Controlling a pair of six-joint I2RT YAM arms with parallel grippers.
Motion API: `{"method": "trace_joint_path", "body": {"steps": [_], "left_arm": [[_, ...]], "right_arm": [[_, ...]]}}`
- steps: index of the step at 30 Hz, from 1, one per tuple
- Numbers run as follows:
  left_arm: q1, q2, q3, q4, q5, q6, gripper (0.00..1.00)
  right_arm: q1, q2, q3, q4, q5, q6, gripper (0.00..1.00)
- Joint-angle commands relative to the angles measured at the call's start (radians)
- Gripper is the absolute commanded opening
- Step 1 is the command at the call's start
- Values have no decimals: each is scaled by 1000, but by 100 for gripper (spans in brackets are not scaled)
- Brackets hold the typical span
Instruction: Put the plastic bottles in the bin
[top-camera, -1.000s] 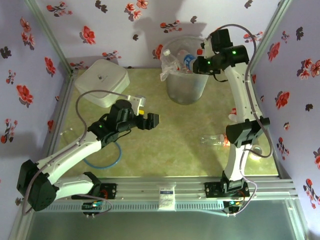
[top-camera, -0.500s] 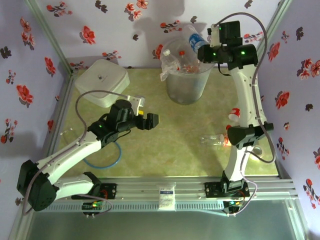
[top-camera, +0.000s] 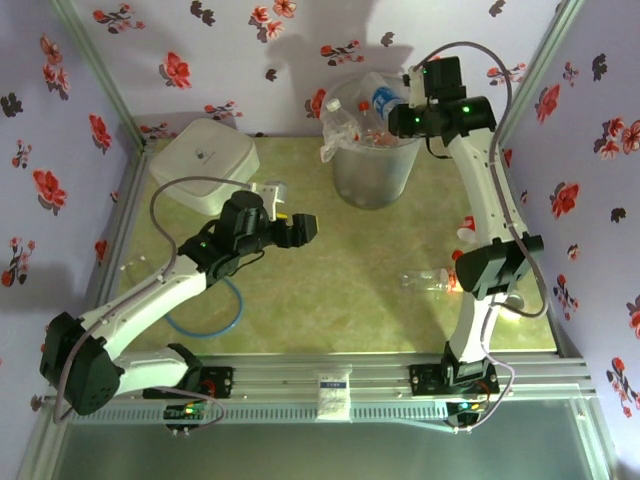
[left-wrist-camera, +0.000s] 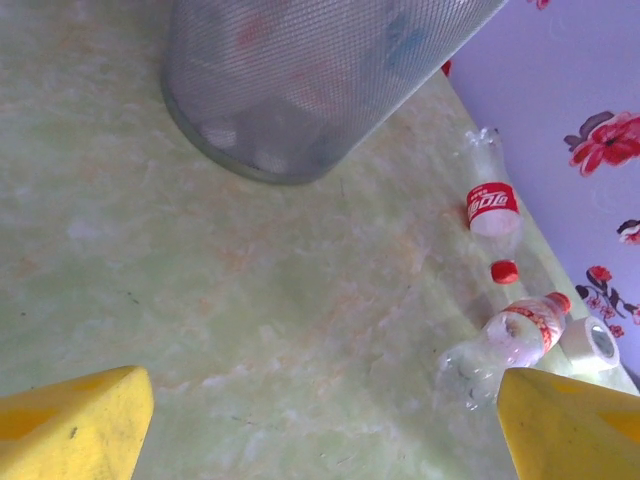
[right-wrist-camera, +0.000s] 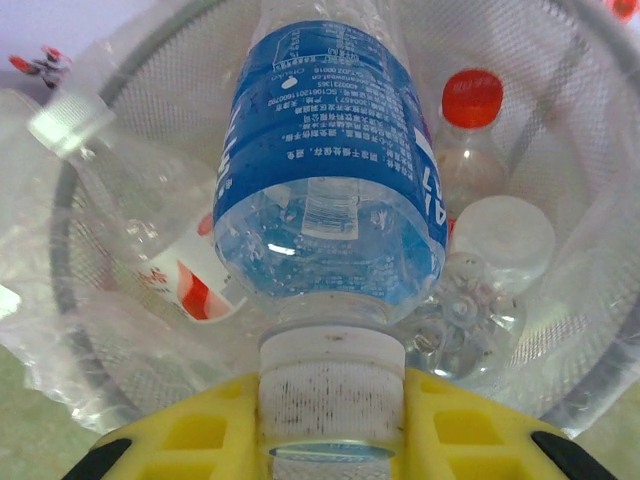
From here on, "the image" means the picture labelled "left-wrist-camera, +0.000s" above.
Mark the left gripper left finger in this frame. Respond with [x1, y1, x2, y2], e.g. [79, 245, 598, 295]
[0, 365, 154, 480]

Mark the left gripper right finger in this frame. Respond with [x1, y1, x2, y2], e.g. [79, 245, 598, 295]
[497, 368, 640, 480]

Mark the clear Coca-Cola bottle red cap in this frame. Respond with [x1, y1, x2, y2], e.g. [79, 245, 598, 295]
[462, 127, 524, 286]

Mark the grey mesh waste bin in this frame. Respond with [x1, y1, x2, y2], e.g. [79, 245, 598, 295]
[159, 0, 509, 186]

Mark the white tape roll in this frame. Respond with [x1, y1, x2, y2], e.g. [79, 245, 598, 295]
[559, 315, 621, 374]

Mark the crushed clear bottle red cap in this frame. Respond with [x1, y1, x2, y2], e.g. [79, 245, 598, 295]
[434, 291, 573, 411]

